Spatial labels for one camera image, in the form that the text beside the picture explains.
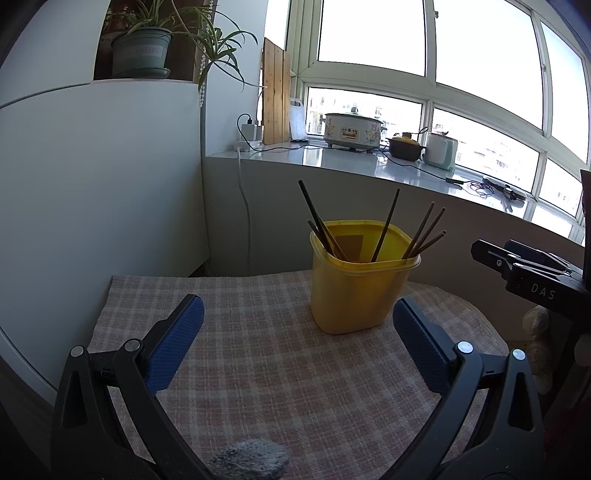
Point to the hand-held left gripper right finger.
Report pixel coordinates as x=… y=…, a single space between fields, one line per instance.
x=420 y=344

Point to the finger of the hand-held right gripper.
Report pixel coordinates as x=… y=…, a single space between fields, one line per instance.
x=491 y=258
x=540 y=259

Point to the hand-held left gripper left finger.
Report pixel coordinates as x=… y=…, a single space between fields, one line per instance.
x=178 y=341

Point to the yellow plastic container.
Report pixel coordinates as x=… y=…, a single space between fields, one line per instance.
x=360 y=295

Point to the bundle of brown wooden chopsticks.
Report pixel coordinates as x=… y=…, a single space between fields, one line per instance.
x=385 y=226

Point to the single black chopstick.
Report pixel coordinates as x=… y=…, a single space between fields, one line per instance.
x=320 y=217

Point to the beige plush toy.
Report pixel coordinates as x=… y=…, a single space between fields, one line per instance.
x=538 y=350

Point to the black handheld tool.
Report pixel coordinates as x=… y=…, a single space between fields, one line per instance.
x=505 y=191

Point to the black power adapter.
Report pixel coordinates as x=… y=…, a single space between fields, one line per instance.
x=455 y=181

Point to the pink checked cloth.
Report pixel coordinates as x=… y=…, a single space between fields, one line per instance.
x=277 y=378

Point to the grey knitted cloth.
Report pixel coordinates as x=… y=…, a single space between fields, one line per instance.
x=249 y=461

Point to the brown clay pot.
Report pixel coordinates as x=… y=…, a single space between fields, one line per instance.
x=405 y=148

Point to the white windowsill counter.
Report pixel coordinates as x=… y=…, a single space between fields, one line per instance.
x=346 y=161

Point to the white cabinet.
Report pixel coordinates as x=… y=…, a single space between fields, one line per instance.
x=92 y=184

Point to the white floral electric cooker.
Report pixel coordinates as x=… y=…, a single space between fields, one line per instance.
x=353 y=131

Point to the white power strip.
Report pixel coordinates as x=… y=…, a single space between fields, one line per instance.
x=247 y=146

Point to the white charger block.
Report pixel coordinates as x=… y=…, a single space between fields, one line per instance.
x=251 y=131

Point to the white cutting board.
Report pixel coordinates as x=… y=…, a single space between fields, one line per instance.
x=299 y=120

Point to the wooden slat board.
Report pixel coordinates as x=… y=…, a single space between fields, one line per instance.
x=276 y=92

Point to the grey-green flower pot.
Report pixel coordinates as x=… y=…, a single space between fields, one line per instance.
x=141 y=53

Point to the white window frame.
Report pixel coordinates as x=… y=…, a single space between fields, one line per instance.
x=429 y=46

